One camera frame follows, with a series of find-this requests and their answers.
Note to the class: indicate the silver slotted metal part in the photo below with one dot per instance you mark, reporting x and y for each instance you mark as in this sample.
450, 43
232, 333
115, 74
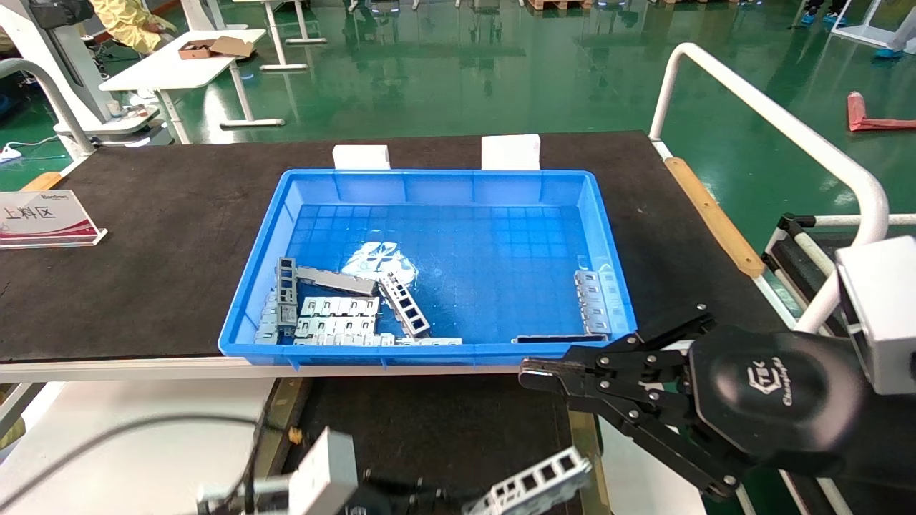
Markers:
533, 483
404, 304

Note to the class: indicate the white background table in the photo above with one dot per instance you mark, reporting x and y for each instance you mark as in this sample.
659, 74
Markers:
283, 66

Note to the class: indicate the white power strip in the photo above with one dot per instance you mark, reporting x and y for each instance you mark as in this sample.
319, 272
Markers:
8, 152

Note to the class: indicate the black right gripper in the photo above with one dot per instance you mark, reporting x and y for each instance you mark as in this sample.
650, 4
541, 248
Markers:
780, 397

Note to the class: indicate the acrylic table sign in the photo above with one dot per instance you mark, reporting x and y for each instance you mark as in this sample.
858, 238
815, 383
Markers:
43, 214

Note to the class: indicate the short wooden edge strip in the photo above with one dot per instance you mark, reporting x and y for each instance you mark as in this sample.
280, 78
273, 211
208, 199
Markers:
43, 182

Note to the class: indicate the open cardboard box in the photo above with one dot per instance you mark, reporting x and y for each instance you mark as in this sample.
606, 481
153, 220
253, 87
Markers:
232, 46

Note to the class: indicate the black and white cart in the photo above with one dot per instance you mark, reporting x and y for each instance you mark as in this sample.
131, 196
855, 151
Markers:
787, 250

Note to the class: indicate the white foam block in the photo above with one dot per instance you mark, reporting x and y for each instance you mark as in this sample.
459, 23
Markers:
361, 157
511, 151

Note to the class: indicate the grey tubular guard rail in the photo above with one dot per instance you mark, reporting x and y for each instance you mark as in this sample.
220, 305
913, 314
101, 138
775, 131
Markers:
57, 100

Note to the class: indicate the red floor object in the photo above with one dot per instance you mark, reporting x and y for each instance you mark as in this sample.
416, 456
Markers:
856, 111

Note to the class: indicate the silver metal bracket part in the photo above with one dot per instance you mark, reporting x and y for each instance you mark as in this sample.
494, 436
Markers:
594, 304

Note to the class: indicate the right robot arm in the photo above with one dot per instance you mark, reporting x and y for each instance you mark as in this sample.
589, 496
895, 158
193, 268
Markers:
887, 450

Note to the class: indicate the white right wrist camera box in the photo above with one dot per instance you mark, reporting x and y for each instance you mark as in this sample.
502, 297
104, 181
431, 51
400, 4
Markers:
884, 315

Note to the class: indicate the long grey metal bracket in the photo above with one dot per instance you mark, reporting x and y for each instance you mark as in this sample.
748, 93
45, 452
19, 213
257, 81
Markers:
336, 280

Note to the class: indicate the black table mat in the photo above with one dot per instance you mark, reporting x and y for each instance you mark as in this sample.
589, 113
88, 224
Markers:
143, 236

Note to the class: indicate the white floor platform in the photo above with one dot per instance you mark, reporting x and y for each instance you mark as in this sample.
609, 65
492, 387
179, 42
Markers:
876, 36

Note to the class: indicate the upright grey metal bracket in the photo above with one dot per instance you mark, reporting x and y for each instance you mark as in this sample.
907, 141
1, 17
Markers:
287, 286

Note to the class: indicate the long wooden edge strip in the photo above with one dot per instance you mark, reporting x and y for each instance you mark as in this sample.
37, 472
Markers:
715, 218

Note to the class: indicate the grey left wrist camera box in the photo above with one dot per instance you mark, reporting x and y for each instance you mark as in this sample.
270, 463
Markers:
325, 472

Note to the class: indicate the white robot on stand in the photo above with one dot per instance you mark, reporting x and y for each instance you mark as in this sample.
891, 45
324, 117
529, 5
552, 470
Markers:
64, 64

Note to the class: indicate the white table with cardboard box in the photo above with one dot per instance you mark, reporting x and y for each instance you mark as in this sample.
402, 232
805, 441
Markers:
164, 68

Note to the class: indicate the flat silver metal plate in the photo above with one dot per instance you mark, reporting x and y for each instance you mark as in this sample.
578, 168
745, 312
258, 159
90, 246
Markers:
336, 327
340, 307

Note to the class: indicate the white tubular guard rail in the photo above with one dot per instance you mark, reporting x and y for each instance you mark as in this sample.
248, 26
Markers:
787, 125

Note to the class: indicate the wooden pallet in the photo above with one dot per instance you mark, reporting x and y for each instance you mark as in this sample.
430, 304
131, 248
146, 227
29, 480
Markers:
558, 4

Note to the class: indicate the person in yellow coat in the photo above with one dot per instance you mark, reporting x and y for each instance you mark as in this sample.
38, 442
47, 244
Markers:
132, 21

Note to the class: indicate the stacked grey metal brackets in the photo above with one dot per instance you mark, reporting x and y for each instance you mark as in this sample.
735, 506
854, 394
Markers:
268, 325

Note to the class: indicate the blue plastic bin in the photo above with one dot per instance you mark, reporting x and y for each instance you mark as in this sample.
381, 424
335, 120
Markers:
458, 222

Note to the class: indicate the long silver metal strip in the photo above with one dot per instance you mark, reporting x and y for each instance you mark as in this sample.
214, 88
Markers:
386, 341

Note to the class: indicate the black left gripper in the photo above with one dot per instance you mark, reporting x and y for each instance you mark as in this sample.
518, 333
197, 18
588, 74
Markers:
365, 504

